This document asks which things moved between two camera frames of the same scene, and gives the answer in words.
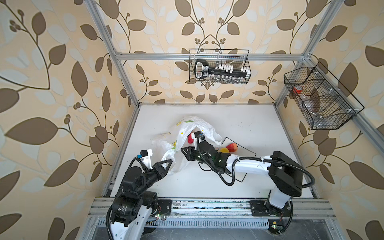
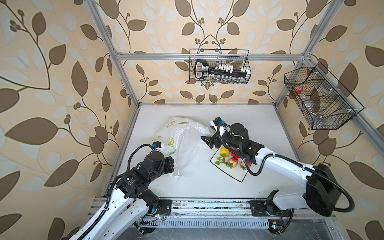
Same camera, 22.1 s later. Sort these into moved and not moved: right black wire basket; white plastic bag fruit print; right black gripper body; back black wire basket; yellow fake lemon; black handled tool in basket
Moved: right black gripper body; white plastic bag fruit print
Not moved: back black wire basket; black handled tool in basket; yellow fake lemon; right black wire basket
